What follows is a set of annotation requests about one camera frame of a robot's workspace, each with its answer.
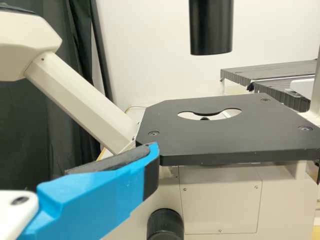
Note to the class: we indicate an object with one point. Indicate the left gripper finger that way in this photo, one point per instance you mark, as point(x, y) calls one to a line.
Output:
point(87, 200)

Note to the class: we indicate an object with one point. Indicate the cream microscope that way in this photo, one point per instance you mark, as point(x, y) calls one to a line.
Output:
point(225, 140)

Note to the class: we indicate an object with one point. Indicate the black platform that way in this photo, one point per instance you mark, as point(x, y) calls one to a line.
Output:
point(262, 71)
point(275, 93)

